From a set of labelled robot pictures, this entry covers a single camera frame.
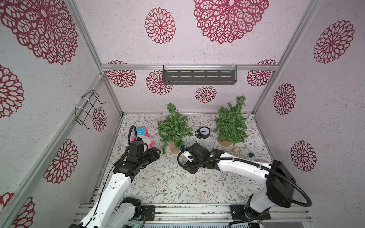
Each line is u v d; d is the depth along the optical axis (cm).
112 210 45
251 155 95
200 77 99
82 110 74
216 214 75
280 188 43
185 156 73
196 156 63
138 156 59
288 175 46
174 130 75
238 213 70
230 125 83
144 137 100
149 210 75
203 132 106
